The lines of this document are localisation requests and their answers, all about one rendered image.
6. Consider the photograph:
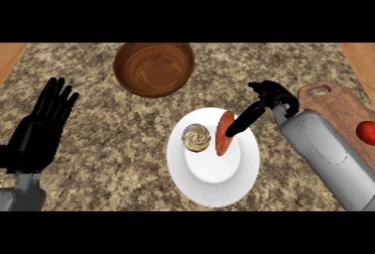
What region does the brown wooden bowl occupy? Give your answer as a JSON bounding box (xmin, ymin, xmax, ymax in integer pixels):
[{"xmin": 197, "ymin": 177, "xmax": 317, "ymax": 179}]
[{"xmin": 113, "ymin": 42, "xmax": 197, "ymax": 99}]

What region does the white plate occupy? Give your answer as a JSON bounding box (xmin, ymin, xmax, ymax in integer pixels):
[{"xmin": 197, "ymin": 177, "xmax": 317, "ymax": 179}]
[{"xmin": 166, "ymin": 106, "xmax": 263, "ymax": 208}]

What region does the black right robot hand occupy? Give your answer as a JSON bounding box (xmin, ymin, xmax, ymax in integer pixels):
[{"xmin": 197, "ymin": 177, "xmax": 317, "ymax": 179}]
[{"xmin": 225, "ymin": 80, "xmax": 300, "ymax": 139}]

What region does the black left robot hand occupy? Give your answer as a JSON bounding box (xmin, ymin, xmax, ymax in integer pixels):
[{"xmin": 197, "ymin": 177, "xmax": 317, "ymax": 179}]
[{"xmin": 0, "ymin": 76, "xmax": 82, "ymax": 175}]

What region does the red tomato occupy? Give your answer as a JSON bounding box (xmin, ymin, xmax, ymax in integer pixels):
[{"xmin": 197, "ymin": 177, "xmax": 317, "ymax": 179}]
[{"xmin": 355, "ymin": 120, "xmax": 375, "ymax": 147}]

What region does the orange sweet potato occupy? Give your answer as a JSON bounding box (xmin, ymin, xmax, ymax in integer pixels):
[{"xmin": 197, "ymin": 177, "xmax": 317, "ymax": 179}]
[{"xmin": 215, "ymin": 110, "xmax": 238, "ymax": 157}]

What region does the swirled frosting cupcake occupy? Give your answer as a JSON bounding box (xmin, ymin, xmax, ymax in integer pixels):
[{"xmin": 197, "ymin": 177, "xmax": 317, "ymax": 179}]
[{"xmin": 182, "ymin": 122, "xmax": 213, "ymax": 154}]

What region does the brown wooden cutting board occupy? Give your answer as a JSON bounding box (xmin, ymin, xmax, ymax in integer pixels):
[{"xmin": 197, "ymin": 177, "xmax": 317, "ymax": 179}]
[{"xmin": 297, "ymin": 79, "xmax": 375, "ymax": 173}]

